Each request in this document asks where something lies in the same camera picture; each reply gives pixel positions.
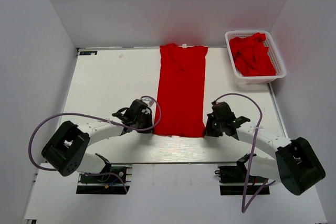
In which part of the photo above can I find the red t shirt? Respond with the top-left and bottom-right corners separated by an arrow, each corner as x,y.
154,44 -> 208,137

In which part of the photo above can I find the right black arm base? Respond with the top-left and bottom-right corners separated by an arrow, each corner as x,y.
214,163 -> 265,196

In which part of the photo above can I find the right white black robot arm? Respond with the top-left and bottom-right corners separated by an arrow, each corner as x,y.
205,102 -> 325,196

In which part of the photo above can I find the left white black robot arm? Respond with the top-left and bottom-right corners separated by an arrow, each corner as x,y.
41,96 -> 155,182

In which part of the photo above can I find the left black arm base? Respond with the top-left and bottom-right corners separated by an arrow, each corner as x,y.
76,165 -> 132,195

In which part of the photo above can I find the red shirts pile in basket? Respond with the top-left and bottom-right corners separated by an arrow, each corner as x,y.
229,33 -> 276,77

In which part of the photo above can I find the white plastic basket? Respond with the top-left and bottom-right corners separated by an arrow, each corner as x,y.
225,30 -> 286,84

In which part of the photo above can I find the blue label sticker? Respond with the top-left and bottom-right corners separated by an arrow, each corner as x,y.
79,51 -> 98,56

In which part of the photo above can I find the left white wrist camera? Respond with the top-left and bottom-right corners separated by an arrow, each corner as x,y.
141,98 -> 154,107

